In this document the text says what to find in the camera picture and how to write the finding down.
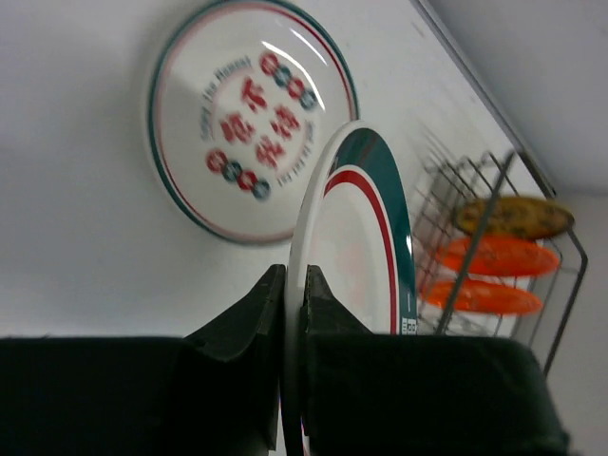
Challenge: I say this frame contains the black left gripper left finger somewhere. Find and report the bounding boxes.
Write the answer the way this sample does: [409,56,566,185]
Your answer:
[1,265,286,455]

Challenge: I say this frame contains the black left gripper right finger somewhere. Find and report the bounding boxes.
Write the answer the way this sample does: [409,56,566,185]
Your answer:
[300,266,570,455]

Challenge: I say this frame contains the orange plastic plate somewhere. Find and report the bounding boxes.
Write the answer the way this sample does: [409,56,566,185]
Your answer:
[436,237,560,277]
[418,279,543,315]

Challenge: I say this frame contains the white plate dark red rim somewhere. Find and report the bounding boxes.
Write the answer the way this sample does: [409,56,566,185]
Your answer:
[280,121,418,455]

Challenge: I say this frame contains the white plate red characters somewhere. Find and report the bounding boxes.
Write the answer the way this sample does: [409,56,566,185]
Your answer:
[142,1,360,244]

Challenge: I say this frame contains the yellow patterned plate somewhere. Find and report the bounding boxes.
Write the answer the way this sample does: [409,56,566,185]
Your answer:
[451,196,575,241]

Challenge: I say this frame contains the metal wire dish rack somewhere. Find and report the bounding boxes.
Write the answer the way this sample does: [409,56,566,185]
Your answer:
[411,150,588,371]

